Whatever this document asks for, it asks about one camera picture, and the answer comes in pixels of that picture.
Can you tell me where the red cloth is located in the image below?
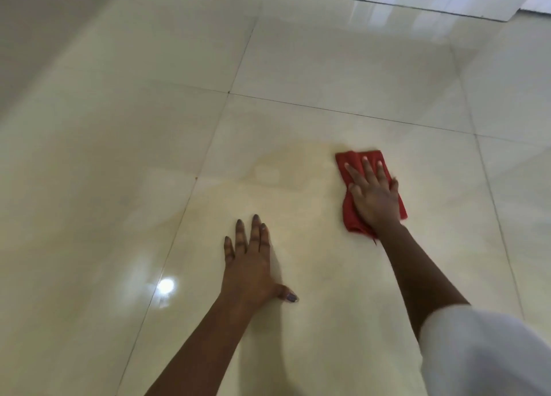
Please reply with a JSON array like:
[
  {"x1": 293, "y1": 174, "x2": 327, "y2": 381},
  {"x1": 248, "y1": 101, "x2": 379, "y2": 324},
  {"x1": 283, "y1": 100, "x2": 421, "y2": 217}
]
[{"x1": 335, "y1": 149, "x2": 408, "y2": 242}]

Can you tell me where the person's left forearm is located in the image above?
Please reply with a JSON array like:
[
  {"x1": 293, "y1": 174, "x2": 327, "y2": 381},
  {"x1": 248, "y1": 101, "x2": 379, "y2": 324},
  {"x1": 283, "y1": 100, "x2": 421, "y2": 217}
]
[{"x1": 144, "y1": 294, "x2": 259, "y2": 396}]

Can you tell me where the person's right hand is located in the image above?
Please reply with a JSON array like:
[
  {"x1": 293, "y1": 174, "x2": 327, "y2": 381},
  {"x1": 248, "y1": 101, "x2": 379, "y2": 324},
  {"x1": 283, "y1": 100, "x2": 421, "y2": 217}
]
[{"x1": 344, "y1": 156, "x2": 401, "y2": 231}]

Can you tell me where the person's right forearm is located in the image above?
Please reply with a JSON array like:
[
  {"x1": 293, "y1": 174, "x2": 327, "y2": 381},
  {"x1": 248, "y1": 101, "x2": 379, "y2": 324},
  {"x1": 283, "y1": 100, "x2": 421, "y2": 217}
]
[{"x1": 374, "y1": 221, "x2": 470, "y2": 343}]

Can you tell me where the white fluffy garment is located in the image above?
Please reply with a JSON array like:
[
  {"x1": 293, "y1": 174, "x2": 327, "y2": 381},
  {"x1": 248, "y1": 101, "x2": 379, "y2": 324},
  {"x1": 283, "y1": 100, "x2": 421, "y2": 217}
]
[{"x1": 418, "y1": 304, "x2": 551, "y2": 396}]

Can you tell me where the person's left hand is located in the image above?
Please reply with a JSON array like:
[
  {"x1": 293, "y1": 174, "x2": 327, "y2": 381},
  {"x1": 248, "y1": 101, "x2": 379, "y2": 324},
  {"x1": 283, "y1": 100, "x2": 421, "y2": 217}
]
[{"x1": 219, "y1": 213, "x2": 299, "y2": 310}]

